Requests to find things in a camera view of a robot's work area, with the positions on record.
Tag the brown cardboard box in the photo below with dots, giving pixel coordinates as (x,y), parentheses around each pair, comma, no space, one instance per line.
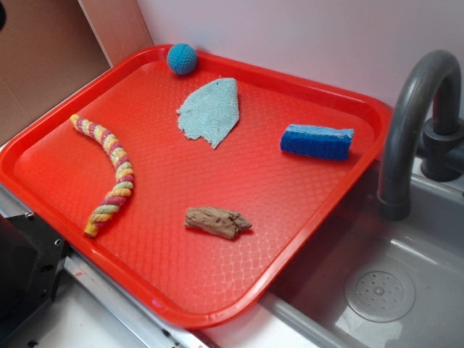
(50,49)

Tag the grey plastic faucet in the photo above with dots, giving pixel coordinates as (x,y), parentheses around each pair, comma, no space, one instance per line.
(426,123)

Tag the grey plastic sink basin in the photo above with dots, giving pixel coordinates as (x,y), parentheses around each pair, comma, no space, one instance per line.
(427,245)

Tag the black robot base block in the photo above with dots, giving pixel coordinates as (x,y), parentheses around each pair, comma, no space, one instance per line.
(32,258)

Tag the brown wood chip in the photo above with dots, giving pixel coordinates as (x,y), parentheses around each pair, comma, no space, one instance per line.
(226,224)

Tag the aluminium frame rail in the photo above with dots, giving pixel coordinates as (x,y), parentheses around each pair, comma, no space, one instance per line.
(89,310)

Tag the multicolour twisted rope toy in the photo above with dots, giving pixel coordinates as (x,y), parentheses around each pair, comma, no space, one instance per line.
(124,174)

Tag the round sink drain cover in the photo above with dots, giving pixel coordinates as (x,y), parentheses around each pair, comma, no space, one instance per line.
(380,292)

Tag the blue knitted ball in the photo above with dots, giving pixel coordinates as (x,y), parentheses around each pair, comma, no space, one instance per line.
(182,59)

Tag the light blue cloth piece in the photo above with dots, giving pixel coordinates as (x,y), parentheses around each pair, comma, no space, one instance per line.
(210,112)

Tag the blue sponge block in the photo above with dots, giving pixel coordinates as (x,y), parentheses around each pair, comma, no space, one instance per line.
(315,141)

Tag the red plastic tray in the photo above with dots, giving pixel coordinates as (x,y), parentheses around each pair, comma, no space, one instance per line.
(187,276)

